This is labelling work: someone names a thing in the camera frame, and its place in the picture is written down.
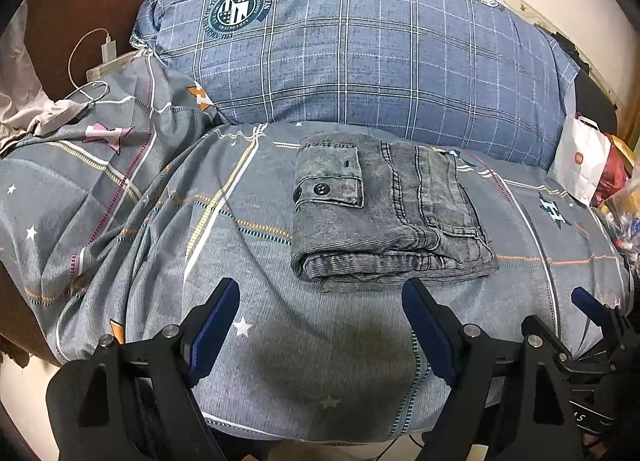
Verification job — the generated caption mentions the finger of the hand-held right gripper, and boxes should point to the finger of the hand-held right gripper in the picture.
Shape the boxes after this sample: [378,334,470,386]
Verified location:
[521,315,576,372]
[570,286,635,374]

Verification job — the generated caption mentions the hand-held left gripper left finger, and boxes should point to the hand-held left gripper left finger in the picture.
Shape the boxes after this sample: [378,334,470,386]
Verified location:
[46,277,241,461]

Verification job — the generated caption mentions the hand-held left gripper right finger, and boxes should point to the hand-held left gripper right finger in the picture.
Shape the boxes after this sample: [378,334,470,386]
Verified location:
[401,278,585,461]

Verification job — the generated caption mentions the grey denim pants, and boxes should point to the grey denim pants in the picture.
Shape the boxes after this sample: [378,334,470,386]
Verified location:
[290,134,501,294]

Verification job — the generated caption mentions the clear plastic bag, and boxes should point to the clear plastic bag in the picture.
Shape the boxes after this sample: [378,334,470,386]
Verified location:
[597,176,640,262]

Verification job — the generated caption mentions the grey printed blanket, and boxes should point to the grey printed blanket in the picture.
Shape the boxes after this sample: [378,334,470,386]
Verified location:
[0,54,635,444]

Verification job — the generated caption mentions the red plastic bag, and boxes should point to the red plastic bag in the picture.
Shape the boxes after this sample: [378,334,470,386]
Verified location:
[590,134,632,209]

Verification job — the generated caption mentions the white paper bag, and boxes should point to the white paper bag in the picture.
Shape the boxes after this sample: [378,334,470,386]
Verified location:
[547,114,613,207]

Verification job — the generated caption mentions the black chair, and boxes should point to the black chair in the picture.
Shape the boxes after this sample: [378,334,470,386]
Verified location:
[547,28,618,137]

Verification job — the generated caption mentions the blue plaid pillow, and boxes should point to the blue plaid pillow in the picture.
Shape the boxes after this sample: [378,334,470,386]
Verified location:
[131,0,581,169]

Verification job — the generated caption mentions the beige cloth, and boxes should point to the beige cloth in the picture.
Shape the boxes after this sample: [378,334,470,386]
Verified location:
[0,4,88,152]

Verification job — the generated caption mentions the white charging cable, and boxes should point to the white charging cable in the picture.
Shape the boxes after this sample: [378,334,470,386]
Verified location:
[64,28,111,104]

